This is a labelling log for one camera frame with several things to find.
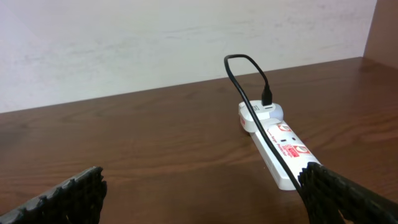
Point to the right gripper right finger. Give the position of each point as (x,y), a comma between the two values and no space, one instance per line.
(332,198)

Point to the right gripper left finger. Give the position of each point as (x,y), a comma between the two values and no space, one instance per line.
(78,199)

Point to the white USB charger adapter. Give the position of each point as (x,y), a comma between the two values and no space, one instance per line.
(267,115)

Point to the white power strip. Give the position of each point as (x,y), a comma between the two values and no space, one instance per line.
(291,149)

